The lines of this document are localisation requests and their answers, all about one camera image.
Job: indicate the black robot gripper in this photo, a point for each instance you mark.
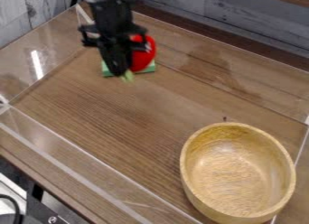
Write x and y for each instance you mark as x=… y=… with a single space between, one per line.
x=113 y=28

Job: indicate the red toy strawberry green leaves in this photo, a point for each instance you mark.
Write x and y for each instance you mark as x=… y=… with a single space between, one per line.
x=139 y=58

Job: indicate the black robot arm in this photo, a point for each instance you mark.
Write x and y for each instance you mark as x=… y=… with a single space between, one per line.
x=123 y=42

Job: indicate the green rectangular block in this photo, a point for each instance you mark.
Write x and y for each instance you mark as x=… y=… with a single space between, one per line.
x=149 y=69

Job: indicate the wooden bowl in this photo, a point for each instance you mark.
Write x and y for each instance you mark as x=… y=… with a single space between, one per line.
x=237 y=173

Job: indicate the clear acrylic enclosure wall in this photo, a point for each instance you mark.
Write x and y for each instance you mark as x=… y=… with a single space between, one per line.
x=98 y=140

